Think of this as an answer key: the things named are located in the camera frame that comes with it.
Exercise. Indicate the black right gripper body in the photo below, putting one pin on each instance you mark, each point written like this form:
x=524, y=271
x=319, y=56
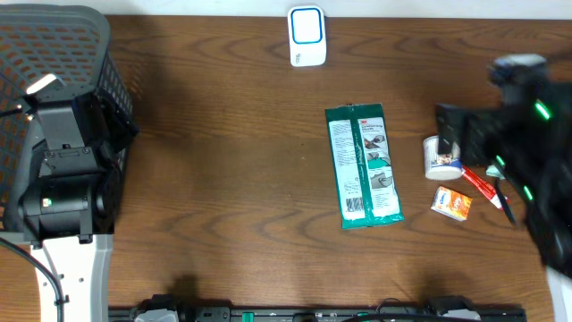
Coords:
x=509, y=151

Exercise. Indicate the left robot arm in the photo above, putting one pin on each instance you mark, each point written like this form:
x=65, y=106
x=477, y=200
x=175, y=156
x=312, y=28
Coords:
x=73, y=196

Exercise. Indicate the teal white snack packet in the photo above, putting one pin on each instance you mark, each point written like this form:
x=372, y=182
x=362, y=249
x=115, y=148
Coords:
x=495, y=171

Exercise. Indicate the red coffee stick sachet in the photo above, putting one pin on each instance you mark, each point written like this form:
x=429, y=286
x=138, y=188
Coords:
x=484, y=187

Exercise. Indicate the white blue labelled jar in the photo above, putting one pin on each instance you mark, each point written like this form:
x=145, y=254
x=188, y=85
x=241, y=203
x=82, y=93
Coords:
x=441, y=167

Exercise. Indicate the white barcode scanner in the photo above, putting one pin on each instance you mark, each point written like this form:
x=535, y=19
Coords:
x=307, y=39

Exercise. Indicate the small orange carton box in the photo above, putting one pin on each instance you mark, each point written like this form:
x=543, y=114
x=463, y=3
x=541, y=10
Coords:
x=451, y=204

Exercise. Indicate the white red package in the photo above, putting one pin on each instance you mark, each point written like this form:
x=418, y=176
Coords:
x=361, y=159

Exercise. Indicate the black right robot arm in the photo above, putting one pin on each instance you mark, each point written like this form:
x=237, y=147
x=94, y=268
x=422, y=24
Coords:
x=528, y=138

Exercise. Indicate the grey plastic mesh basket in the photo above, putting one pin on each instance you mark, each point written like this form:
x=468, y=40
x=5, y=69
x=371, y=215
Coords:
x=69, y=41

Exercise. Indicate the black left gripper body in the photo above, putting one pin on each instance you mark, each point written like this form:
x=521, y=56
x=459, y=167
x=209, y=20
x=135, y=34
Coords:
x=126, y=126

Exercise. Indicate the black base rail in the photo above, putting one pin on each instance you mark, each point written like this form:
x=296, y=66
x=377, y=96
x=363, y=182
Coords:
x=163, y=307

